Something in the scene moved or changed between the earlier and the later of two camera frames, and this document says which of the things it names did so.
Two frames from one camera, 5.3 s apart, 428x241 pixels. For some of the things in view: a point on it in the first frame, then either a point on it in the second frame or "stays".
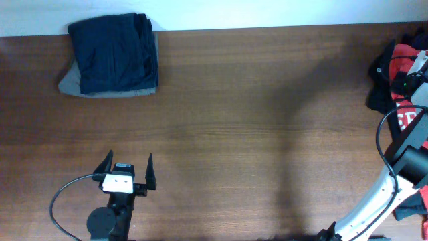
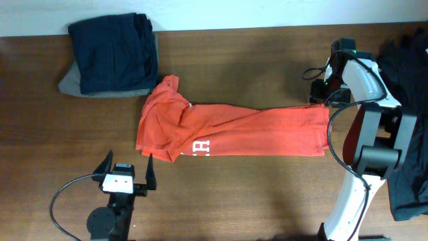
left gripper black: x=140 y=189 stays
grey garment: x=71 y=84 stays
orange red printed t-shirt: x=402 y=57 → x=171 y=127
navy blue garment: x=115 y=53 stays
